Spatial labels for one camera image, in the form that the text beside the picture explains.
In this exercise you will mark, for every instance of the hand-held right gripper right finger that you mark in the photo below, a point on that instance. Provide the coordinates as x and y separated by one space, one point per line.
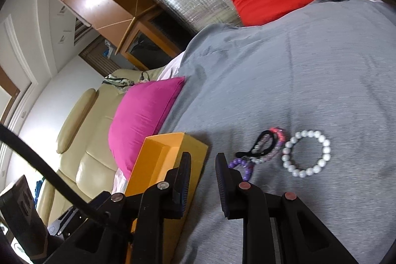
223 189

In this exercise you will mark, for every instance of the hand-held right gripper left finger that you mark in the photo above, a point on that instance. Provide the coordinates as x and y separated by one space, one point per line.
182 186

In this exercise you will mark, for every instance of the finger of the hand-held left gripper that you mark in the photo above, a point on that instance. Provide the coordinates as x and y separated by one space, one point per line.
63 220

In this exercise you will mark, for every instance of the orange cardboard box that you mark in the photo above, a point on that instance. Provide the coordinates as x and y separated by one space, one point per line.
154 158

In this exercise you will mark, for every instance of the pink pillow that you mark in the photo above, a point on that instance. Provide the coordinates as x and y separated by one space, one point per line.
142 118

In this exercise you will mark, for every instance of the beige leather sofa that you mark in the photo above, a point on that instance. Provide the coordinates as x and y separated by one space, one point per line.
89 140

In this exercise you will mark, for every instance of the striped cloth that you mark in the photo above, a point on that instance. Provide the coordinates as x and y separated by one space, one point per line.
119 83

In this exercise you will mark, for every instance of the grey blanket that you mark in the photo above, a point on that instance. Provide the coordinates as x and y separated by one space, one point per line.
294 72

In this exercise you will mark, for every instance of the brown window blinds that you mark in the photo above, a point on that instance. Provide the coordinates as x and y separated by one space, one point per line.
99 61

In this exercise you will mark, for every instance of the wooden cabinet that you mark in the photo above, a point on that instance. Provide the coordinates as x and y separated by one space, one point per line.
145 35

